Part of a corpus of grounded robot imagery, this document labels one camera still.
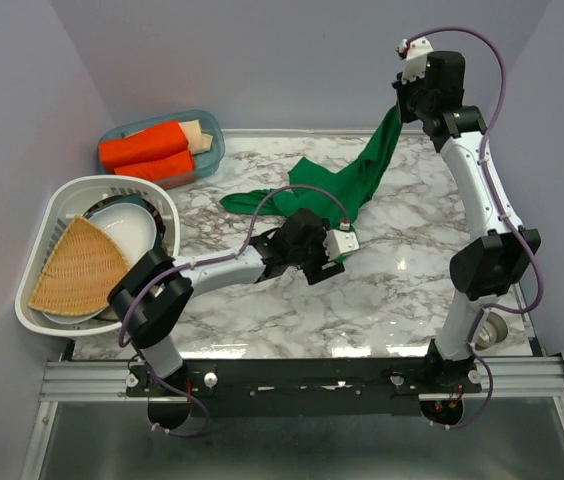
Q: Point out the black mounting base plate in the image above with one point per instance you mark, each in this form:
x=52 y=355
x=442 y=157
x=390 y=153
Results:
x=317 y=387

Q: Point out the blue plastic bin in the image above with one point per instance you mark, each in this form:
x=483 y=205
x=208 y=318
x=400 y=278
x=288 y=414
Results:
x=205 y=163

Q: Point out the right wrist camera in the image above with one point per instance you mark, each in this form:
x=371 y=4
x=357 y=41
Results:
x=414 y=53

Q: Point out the rolled orange t-shirt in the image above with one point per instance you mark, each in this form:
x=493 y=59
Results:
x=164 y=168
x=153 y=143

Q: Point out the lower rolled orange t-shirt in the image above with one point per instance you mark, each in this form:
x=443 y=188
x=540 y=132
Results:
x=164 y=168

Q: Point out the green t-shirt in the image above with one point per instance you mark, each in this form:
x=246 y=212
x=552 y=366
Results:
x=335 y=196

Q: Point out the small metal cup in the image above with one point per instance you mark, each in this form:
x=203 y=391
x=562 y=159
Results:
x=493 y=331

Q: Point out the white bowl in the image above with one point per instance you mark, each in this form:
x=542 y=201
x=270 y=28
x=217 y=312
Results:
x=130 y=226

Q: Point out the upper rolled orange t-shirt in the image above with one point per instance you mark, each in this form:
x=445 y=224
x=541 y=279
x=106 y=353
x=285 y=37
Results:
x=153 y=143

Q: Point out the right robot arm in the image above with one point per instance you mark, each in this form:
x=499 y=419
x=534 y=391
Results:
x=431 y=89

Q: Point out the wicker fan-shaped tray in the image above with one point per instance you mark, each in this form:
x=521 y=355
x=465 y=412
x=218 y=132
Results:
x=79 y=273

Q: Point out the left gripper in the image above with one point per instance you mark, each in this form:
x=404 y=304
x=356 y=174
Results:
x=315 y=274

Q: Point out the rolled beige t-shirt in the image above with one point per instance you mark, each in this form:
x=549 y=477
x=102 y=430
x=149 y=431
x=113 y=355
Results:
x=198 y=141

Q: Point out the aluminium rail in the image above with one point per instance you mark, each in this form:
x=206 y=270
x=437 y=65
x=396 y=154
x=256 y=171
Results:
x=105 y=381

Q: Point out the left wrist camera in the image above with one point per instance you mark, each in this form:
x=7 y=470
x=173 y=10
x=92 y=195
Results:
x=339 y=244

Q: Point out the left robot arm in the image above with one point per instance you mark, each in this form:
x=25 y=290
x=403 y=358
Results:
x=152 y=296

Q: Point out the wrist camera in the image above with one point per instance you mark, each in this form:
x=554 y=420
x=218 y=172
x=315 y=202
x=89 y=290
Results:
x=339 y=244
x=414 y=53

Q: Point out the white plastic basket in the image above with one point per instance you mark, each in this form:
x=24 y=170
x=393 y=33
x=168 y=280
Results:
x=75 y=198

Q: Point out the dark teal plate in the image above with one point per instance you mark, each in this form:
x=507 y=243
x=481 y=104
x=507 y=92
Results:
x=119 y=199

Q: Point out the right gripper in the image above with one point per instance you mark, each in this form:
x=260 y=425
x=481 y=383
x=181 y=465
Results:
x=400 y=88

